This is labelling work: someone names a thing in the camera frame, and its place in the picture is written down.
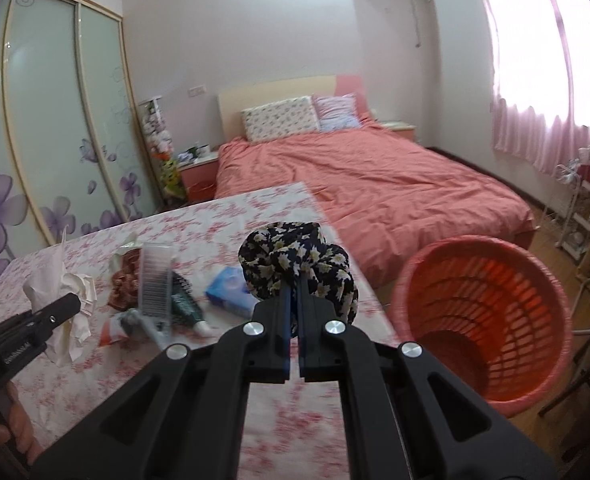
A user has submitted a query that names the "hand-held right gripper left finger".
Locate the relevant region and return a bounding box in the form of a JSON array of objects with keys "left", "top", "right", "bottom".
[{"left": 28, "top": 280, "right": 293, "bottom": 480}]

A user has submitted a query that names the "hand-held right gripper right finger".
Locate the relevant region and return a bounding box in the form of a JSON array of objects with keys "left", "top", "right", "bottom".
[{"left": 295, "top": 275, "right": 560, "bottom": 480}]

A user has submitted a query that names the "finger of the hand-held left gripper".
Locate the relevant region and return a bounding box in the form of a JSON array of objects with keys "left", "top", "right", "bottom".
[{"left": 0, "top": 294, "right": 82, "bottom": 376}]

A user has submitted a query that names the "white tissue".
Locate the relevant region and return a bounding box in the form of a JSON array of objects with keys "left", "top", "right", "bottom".
[{"left": 22, "top": 227, "right": 98, "bottom": 365}]

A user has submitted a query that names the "black floral scrunchie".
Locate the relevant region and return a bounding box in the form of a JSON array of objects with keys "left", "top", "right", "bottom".
[{"left": 238, "top": 221, "right": 360, "bottom": 326}]

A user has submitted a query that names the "blue tissue pack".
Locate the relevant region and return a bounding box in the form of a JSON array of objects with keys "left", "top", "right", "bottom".
[{"left": 204, "top": 266, "right": 256, "bottom": 318}]

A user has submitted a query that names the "green tube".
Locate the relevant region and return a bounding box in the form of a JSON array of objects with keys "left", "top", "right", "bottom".
[{"left": 170, "top": 271, "right": 218, "bottom": 337}]

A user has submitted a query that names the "red plastic basket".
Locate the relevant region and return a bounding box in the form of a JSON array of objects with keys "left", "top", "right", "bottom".
[{"left": 391, "top": 236, "right": 574, "bottom": 417}]

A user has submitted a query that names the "person's left hand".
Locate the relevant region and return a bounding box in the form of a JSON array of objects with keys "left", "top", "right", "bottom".
[{"left": 0, "top": 382, "right": 38, "bottom": 461}]

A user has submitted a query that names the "red and white wrapper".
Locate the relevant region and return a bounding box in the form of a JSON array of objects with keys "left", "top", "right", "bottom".
[{"left": 98, "top": 310, "right": 171, "bottom": 348}]

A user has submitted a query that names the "red-brown patterned packet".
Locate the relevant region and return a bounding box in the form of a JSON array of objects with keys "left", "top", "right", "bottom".
[{"left": 110, "top": 249, "right": 146, "bottom": 311}]

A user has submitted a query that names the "clear plastic package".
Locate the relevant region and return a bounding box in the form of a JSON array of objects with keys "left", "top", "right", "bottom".
[{"left": 138, "top": 242, "right": 173, "bottom": 336}]

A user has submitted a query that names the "pink nightstand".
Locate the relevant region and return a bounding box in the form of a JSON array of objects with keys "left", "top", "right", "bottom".
[{"left": 177, "top": 152, "right": 221, "bottom": 206}]

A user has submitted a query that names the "white floral pillow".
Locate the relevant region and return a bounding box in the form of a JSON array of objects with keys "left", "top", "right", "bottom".
[{"left": 241, "top": 96, "right": 320, "bottom": 142}]

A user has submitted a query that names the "clear column of plush toys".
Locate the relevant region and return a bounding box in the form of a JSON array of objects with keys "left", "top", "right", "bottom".
[{"left": 139, "top": 97, "right": 186, "bottom": 201}]

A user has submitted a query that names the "wardrobe with flower-print doors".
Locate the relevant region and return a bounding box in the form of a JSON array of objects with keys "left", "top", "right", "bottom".
[{"left": 0, "top": 0, "right": 158, "bottom": 301}]

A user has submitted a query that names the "pink striped pillow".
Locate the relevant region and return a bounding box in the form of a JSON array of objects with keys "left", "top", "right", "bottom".
[{"left": 312, "top": 92, "right": 362, "bottom": 133}]

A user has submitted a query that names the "beige nightstand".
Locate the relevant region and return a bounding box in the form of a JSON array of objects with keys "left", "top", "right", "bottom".
[{"left": 377, "top": 120, "right": 418, "bottom": 143}]

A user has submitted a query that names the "small fan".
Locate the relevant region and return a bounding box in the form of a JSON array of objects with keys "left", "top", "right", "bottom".
[{"left": 555, "top": 157, "right": 588, "bottom": 187}]

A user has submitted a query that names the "white pipe cover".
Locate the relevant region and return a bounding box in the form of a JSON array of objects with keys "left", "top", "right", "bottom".
[{"left": 410, "top": 0, "right": 433, "bottom": 51}]

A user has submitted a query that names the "pink curtain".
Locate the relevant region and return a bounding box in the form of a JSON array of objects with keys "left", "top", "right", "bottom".
[{"left": 470, "top": 0, "right": 590, "bottom": 173}]

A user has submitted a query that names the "bed frame with beige headboard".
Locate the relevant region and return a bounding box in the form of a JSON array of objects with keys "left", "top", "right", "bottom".
[{"left": 217, "top": 74, "right": 538, "bottom": 253}]

